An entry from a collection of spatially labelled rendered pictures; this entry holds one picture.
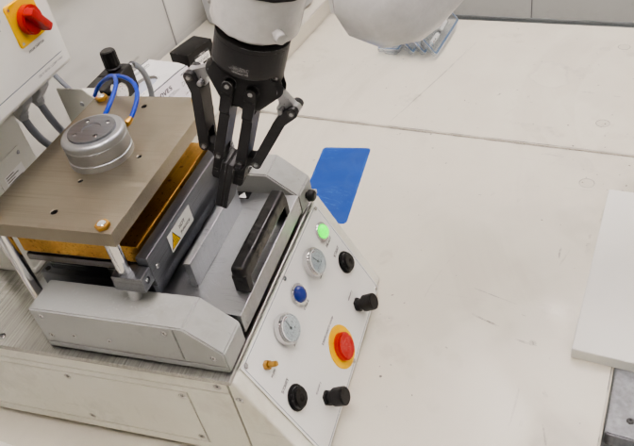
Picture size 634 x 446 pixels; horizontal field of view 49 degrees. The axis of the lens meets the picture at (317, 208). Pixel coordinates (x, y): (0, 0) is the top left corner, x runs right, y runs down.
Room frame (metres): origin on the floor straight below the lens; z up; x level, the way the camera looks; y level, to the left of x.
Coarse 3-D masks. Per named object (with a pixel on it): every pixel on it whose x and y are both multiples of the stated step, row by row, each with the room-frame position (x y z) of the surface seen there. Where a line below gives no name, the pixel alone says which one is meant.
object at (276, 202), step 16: (272, 192) 0.72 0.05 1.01; (272, 208) 0.69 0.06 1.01; (288, 208) 0.72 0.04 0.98; (256, 224) 0.66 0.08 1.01; (272, 224) 0.67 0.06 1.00; (256, 240) 0.63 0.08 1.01; (240, 256) 0.61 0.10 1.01; (256, 256) 0.62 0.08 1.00; (240, 272) 0.59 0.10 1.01; (240, 288) 0.59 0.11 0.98
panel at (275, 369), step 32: (288, 288) 0.64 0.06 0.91; (320, 288) 0.68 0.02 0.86; (352, 288) 0.72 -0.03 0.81; (320, 320) 0.64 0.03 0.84; (352, 320) 0.67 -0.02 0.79; (256, 352) 0.54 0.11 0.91; (288, 352) 0.57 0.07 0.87; (320, 352) 0.60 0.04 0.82; (256, 384) 0.51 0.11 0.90; (288, 384) 0.53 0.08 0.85; (320, 384) 0.56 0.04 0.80; (288, 416) 0.50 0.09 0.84; (320, 416) 0.52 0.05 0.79
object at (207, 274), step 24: (216, 216) 0.69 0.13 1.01; (240, 216) 0.73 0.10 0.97; (288, 216) 0.71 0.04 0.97; (216, 240) 0.67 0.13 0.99; (240, 240) 0.68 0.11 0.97; (192, 264) 0.62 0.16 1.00; (216, 264) 0.65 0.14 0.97; (264, 264) 0.63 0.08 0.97; (168, 288) 0.62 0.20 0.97; (192, 288) 0.61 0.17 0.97; (216, 288) 0.61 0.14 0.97; (264, 288) 0.61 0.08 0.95; (240, 312) 0.56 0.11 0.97
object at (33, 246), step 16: (192, 144) 0.79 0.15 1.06; (192, 160) 0.76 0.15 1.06; (176, 176) 0.73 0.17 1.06; (160, 192) 0.70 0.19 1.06; (176, 192) 0.70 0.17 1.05; (144, 208) 0.67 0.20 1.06; (160, 208) 0.67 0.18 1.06; (144, 224) 0.64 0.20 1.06; (32, 240) 0.66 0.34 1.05; (48, 240) 0.65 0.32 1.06; (128, 240) 0.62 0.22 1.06; (144, 240) 0.62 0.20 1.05; (32, 256) 0.67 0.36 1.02; (48, 256) 0.66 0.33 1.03; (64, 256) 0.65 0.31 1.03; (80, 256) 0.64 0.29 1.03; (96, 256) 0.63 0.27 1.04; (128, 256) 0.61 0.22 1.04
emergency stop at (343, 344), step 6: (336, 336) 0.63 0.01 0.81; (342, 336) 0.63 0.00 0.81; (348, 336) 0.64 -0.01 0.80; (336, 342) 0.62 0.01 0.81; (342, 342) 0.62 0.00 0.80; (348, 342) 0.63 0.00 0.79; (336, 348) 0.61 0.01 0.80; (342, 348) 0.61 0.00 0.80; (348, 348) 0.62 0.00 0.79; (354, 348) 0.63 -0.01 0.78; (336, 354) 0.61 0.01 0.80; (342, 354) 0.61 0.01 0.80; (348, 354) 0.61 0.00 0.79; (342, 360) 0.61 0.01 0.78
